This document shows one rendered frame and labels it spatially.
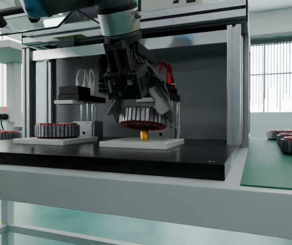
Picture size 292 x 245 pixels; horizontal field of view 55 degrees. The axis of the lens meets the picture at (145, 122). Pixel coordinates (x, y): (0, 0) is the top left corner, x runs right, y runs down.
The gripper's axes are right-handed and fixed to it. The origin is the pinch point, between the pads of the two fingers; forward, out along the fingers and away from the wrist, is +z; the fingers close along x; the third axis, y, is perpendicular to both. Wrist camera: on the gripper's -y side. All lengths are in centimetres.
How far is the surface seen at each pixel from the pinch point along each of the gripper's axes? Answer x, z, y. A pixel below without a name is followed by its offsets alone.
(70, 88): -23.4, -5.2, -7.8
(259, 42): 27, 84, -364
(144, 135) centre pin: 0.4, 2.6, 2.7
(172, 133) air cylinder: 3.4, 8.9, -8.5
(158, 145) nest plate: 5.9, 0.6, 9.2
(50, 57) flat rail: -34.4, -11.8, -17.1
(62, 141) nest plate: -16.9, 0.5, 9.2
